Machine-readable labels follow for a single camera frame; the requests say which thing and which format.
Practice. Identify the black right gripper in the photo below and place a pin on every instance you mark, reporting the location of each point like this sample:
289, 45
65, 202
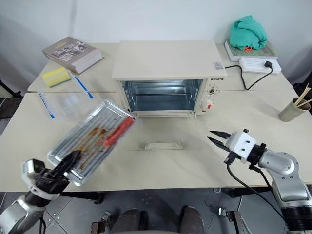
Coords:
230, 156

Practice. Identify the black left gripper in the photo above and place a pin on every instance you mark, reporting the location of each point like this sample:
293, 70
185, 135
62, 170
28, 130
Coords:
48, 181

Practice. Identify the silver metal baking tray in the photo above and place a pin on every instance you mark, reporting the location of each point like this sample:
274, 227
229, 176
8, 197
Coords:
97, 126

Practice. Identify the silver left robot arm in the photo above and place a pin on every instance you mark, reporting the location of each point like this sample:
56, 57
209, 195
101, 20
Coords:
17, 215

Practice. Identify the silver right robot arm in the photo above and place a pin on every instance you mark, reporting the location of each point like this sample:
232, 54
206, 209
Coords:
285, 170

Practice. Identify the cream oven knob red mark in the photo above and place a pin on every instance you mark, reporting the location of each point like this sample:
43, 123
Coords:
208, 106

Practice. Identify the cream oven knob black pointer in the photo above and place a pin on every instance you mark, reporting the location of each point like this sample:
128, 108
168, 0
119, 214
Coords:
211, 91

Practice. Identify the red sausage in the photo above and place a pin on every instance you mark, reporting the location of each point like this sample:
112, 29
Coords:
117, 134

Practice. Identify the cream toaster oven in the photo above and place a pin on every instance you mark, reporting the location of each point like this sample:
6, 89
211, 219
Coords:
168, 58

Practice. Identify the clear zip bag blue strips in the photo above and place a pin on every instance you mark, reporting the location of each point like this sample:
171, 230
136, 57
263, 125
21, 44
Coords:
65, 102

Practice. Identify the grey-green cup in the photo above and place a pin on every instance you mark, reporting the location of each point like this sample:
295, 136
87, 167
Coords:
290, 112

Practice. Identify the white power strip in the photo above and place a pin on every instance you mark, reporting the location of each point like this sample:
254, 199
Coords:
253, 64

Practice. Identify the dark rounded shape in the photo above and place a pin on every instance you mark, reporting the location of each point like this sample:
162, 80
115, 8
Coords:
192, 219
130, 220

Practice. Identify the thick green-covered book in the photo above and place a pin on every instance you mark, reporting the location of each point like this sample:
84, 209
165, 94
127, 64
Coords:
233, 54

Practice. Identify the yellow sponge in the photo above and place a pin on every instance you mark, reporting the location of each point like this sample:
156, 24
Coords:
56, 76

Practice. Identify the wooden stick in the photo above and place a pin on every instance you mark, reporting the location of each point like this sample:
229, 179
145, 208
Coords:
306, 102
303, 93

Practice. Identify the small orange clip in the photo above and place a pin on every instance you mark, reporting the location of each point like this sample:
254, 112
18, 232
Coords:
247, 48

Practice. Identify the black tripod leg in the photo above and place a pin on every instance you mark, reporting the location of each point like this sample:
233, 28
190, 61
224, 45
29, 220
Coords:
8, 87

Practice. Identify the thick grey-brown book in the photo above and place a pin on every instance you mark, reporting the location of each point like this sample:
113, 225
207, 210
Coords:
70, 52

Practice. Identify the green cloth bundle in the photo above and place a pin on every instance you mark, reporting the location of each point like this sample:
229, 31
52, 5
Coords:
247, 31

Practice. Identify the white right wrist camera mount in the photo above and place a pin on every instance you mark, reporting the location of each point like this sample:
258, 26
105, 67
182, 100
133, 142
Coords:
241, 143

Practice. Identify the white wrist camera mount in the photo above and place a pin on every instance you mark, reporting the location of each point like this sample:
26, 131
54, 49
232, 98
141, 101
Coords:
241, 143
27, 167

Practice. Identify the black table frame bar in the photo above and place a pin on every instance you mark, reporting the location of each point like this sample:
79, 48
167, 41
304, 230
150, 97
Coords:
248, 192
80, 195

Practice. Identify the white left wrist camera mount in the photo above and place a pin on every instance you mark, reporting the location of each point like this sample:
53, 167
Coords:
27, 167

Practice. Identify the black object at wall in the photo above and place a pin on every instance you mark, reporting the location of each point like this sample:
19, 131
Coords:
303, 89

